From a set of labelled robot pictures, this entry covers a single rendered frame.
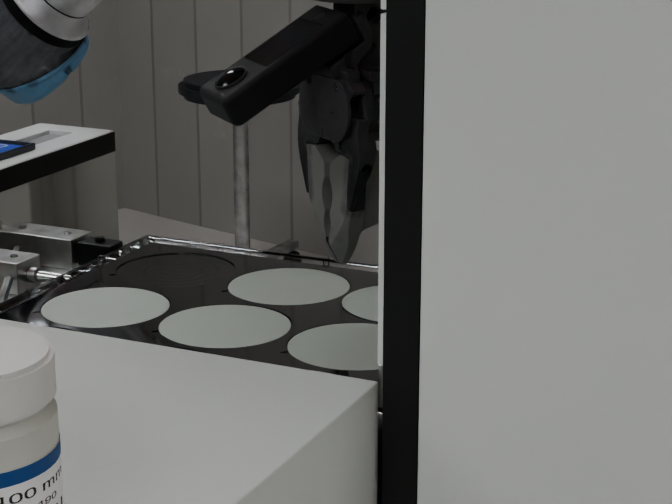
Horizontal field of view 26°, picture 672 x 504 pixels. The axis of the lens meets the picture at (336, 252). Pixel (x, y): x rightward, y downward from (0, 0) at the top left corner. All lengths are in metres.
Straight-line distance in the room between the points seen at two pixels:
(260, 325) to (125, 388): 0.31
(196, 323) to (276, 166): 3.38
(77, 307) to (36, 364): 0.57
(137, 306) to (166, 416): 0.39
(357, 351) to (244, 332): 0.09
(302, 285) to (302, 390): 0.40
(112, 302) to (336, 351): 0.21
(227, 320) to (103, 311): 0.10
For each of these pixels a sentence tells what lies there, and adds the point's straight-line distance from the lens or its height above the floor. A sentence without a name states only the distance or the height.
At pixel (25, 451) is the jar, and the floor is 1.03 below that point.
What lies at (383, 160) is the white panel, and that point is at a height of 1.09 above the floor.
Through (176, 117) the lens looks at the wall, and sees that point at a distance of 4.77.
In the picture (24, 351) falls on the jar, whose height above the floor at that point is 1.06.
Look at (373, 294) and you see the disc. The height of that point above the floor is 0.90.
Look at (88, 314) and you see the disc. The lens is 1.15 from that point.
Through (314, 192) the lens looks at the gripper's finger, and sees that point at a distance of 1.11.
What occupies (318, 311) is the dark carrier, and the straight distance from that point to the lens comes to 1.14.
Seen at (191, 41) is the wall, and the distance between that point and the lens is 4.67.
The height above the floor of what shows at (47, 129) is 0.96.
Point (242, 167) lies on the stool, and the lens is 3.98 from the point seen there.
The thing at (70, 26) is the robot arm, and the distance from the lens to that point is 1.67.
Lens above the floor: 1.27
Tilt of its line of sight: 16 degrees down
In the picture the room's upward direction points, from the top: straight up
